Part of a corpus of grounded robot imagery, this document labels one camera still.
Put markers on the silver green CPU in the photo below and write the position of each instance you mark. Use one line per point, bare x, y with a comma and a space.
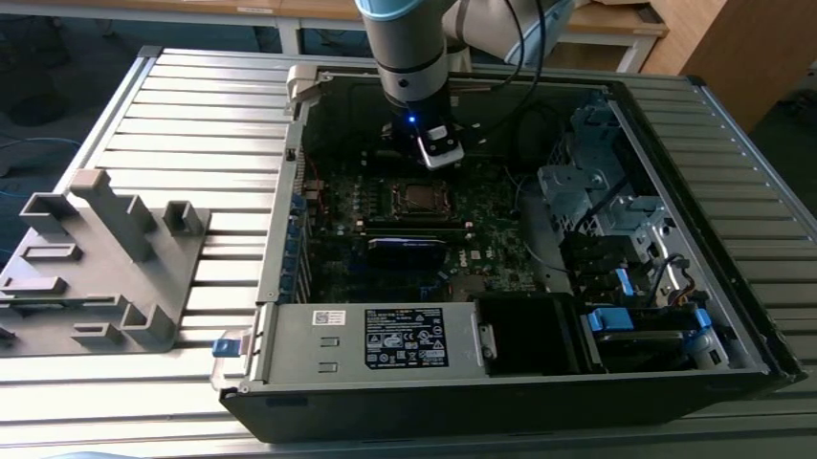
427, 197

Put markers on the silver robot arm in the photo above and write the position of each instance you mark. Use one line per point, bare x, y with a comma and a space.
409, 48

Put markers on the black graphics card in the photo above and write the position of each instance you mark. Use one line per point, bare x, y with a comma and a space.
409, 253

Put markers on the green motherboard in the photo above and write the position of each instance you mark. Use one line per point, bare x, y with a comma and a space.
499, 239

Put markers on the ribbed chipset heatsink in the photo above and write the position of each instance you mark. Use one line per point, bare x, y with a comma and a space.
467, 287

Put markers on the wooden desk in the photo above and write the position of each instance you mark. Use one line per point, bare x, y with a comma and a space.
625, 24
127, 5

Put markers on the perforated metal drive cage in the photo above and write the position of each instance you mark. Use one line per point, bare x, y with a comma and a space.
639, 210

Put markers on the black fan shroud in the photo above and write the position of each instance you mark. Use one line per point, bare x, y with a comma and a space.
531, 334

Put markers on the silver power supply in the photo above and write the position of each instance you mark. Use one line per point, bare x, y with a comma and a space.
294, 344

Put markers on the blue disk carrier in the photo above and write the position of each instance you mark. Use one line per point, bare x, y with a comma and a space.
609, 319

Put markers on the wooden cabinet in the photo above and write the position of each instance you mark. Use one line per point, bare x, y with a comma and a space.
754, 48

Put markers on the blue plastic latch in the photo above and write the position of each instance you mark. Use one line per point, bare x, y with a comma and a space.
226, 347

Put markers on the grey parts rack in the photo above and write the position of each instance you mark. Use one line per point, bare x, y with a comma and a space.
109, 268

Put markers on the black PC case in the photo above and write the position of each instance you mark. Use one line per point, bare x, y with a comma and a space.
511, 411

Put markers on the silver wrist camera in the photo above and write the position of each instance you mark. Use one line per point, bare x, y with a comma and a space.
441, 153

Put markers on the silver metal bracket box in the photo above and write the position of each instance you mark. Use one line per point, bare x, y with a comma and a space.
568, 184

